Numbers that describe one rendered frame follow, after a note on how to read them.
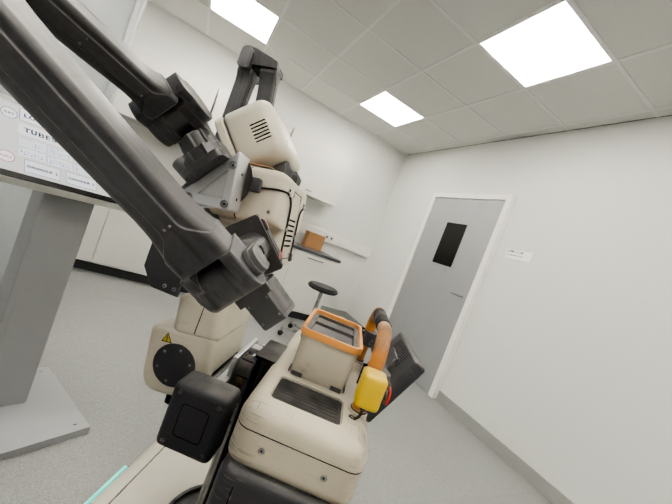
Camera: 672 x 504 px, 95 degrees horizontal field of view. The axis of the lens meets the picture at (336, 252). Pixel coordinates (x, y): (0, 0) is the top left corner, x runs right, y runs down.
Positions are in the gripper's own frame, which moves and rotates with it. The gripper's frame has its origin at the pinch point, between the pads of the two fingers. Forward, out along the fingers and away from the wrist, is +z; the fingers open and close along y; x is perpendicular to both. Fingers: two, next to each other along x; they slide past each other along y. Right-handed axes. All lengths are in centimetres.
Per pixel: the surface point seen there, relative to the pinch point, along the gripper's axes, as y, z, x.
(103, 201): -29, 63, -67
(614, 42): -8, 140, 203
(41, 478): 50, 27, -115
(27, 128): -59, 55, -71
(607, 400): 197, 102, 129
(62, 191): -36, 53, -71
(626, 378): 184, 101, 143
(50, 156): -48, 56, -70
